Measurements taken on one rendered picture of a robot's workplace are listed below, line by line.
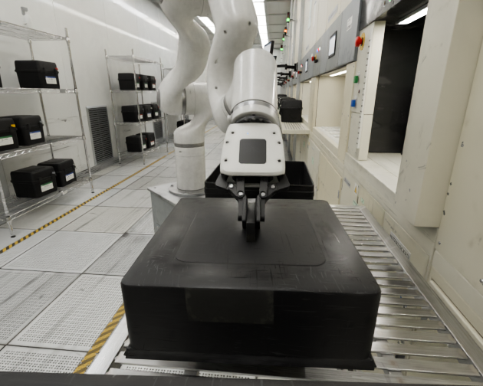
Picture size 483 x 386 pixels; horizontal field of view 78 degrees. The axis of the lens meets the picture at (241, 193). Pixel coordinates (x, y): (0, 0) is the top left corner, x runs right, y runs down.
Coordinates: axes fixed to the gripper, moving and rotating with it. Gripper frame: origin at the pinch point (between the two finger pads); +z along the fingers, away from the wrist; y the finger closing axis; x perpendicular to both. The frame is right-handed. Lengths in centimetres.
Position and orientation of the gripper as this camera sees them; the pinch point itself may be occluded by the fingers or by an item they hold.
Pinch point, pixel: (251, 213)
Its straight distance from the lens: 45.3
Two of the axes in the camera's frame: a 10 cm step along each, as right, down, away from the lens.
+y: 10.0, 0.2, -0.5
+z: -0.4, 9.0, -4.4
